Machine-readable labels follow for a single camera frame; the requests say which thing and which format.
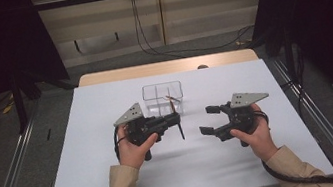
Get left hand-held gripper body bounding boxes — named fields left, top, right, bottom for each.
left=110, top=97, right=175, bottom=167

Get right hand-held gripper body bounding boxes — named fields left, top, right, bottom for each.
left=209, top=87, right=277, bottom=152

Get clear plastic pen organizer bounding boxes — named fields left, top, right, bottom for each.
left=140, top=79, right=188, bottom=121

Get person's left hand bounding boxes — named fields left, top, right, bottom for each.
left=113, top=118, right=165, bottom=173

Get person's right hand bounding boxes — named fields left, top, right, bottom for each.
left=226, top=100, right=281, bottom=168

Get white table sheet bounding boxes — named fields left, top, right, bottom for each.
left=26, top=48, right=333, bottom=187

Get wooden table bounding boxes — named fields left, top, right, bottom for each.
left=76, top=46, right=259, bottom=89

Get black metal stand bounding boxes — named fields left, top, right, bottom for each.
left=8, top=70, right=32, bottom=135
left=279, top=24, right=299, bottom=83

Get black cables at stand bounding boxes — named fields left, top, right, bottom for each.
left=274, top=48, right=311, bottom=107

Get black floor cable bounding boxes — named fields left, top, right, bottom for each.
left=133, top=0, right=259, bottom=63
left=129, top=0, right=183, bottom=65

